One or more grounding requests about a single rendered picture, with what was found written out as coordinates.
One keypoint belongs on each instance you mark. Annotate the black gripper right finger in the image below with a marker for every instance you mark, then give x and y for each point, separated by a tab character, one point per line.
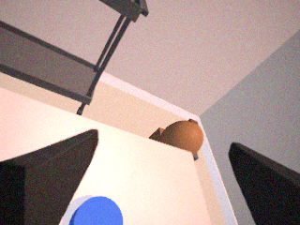
271	190

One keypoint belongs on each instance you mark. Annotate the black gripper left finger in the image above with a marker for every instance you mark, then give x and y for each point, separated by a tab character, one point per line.
37	187

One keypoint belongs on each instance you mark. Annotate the blue short cylinder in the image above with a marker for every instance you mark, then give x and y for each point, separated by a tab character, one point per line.
97	211

